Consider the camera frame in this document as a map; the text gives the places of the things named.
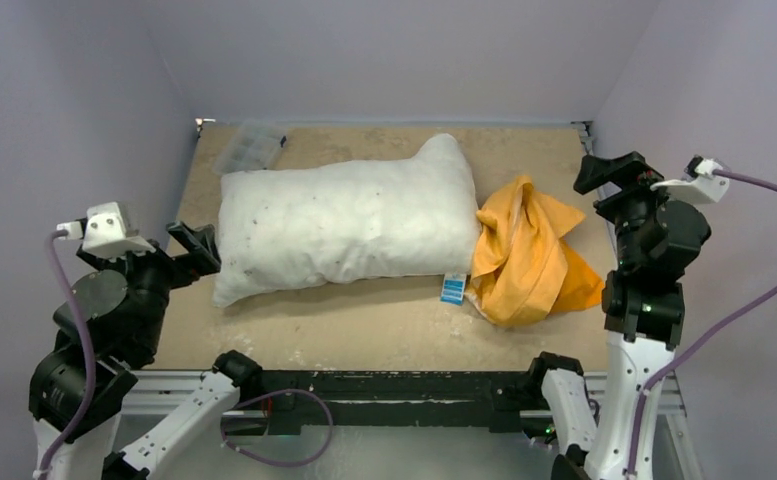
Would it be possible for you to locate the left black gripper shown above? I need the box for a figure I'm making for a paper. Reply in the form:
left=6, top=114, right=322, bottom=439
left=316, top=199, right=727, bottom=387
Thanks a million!
left=80, top=218, right=219, bottom=356

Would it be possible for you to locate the white pillow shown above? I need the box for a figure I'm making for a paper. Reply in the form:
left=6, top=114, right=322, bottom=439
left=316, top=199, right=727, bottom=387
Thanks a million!
left=212, top=133, right=480, bottom=308

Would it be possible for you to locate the orange Mickey Mouse pillowcase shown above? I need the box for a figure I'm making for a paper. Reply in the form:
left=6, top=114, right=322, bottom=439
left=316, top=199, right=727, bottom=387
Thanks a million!
left=465, top=175, right=605, bottom=328

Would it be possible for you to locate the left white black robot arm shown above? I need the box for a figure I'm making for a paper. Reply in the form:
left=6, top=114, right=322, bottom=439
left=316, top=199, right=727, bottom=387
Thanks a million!
left=28, top=217, right=262, bottom=479

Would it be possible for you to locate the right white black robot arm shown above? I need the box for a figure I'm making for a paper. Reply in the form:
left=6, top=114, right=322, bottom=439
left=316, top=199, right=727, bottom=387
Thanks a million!
left=525, top=152, right=727, bottom=479

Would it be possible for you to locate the blue white pillow tag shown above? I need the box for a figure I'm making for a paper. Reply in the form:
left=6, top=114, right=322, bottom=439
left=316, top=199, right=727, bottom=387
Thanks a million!
left=439, top=273, right=468, bottom=305

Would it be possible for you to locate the clear plastic organizer box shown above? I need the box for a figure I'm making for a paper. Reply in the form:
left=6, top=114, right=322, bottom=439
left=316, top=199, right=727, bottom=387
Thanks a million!
left=212, top=120, right=288, bottom=176

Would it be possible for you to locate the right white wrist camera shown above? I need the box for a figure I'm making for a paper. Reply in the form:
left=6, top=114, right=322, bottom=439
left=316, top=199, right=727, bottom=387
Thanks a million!
left=650, top=155, right=730, bottom=205

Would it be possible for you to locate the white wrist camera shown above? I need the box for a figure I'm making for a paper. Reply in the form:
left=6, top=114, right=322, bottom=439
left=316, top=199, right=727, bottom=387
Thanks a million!
left=650, top=155, right=730, bottom=205
left=55, top=202, right=156, bottom=260

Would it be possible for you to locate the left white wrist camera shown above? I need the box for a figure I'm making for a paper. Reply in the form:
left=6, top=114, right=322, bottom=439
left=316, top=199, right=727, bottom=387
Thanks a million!
left=55, top=202, right=156, bottom=260

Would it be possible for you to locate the aluminium frame profile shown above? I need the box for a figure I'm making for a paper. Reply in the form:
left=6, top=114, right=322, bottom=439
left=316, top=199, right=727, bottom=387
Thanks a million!
left=123, top=122, right=680, bottom=418

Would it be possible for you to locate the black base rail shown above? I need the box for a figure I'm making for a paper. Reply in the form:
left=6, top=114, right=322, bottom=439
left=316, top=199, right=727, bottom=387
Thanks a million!
left=225, top=370, right=556, bottom=441

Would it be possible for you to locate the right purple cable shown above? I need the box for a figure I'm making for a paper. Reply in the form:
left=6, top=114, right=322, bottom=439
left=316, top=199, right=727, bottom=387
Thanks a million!
left=623, top=169, right=777, bottom=480

